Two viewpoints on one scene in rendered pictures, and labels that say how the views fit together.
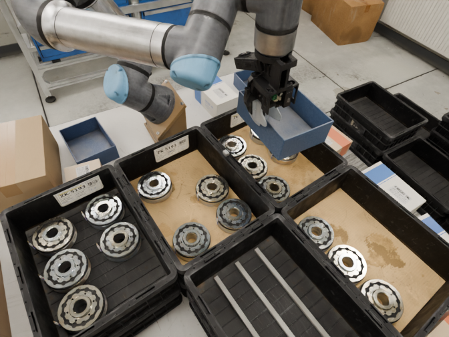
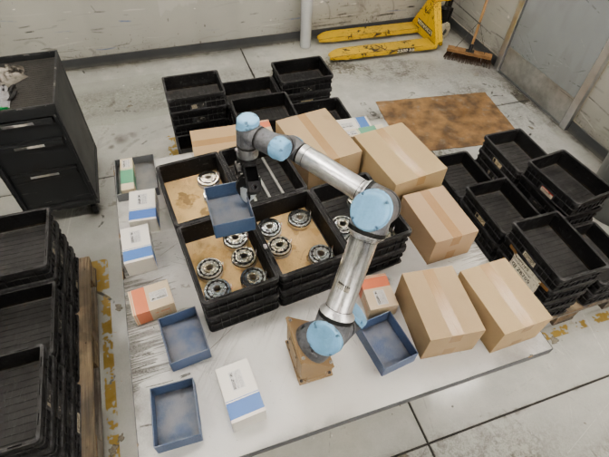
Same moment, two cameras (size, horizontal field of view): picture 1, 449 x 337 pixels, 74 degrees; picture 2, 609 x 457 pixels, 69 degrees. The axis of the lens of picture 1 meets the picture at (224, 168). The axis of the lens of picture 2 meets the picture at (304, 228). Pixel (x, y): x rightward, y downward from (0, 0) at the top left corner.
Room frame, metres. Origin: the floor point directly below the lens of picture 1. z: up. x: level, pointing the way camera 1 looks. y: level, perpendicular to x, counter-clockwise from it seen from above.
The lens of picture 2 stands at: (1.63, 0.37, 2.32)
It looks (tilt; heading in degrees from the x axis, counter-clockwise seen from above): 50 degrees down; 192
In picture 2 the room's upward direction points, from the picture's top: 3 degrees clockwise
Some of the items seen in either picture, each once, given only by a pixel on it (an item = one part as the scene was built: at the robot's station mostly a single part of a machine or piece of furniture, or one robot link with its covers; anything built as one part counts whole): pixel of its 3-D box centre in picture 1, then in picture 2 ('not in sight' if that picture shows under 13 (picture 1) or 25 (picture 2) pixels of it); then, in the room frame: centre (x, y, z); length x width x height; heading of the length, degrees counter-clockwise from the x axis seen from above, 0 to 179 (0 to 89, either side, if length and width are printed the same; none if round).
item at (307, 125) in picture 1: (281, 116); (229, 208); (0.59, -0.14, 1.11); 0.20 x 0.15 x 0.07; 32
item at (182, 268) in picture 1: (190, 187); (295, 230); (0.48, 0.09, 0.92); 0.40 x 0.30 x 0.02; 39
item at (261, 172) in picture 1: (252, 166); (244, 257); (0.62, -0.09, 0.86); 0.10 x 0.10 x 0.01
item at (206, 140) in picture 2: not in sight; (222, 151); (-0.06, -0.45, 0.78); 0.30 x 0.22 x 0.16; 120
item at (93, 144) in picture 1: (89, 144); (385, 342); (0.78, 0.54, 0.73); 0.20 x 0.15 x 0.07; 40
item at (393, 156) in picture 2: not in sight; (395, 166); (-0.18, 0.45, 0.80); 0.40 x 0.30 x 0.20; 40
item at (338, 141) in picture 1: (325, 146); (152, 302); (0.86, -0.41, 0.74); 0.16 x 0.12 x 0.07; 128
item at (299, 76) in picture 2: not in sight; (301, 95); (-1.32, -0.33, 0.37); 0.40 x 0.30 x 0.45; 123
